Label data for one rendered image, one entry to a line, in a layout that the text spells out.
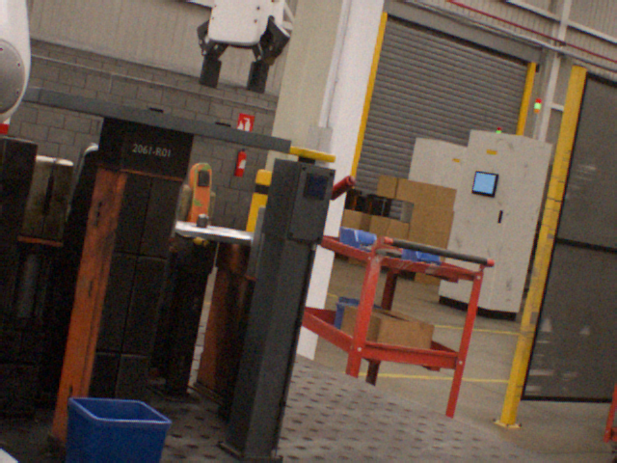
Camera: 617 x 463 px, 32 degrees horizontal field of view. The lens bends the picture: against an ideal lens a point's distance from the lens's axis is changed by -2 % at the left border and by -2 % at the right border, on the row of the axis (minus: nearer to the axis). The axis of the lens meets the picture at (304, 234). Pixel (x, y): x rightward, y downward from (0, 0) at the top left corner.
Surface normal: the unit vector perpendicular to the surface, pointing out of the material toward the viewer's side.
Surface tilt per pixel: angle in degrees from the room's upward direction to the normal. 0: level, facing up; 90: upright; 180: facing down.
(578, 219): 90
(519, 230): 90
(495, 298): 90
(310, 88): 90
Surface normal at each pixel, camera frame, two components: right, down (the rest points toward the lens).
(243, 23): -0.59, -0.01
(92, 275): -0.81, -0.13
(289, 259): 0.55, 0.15
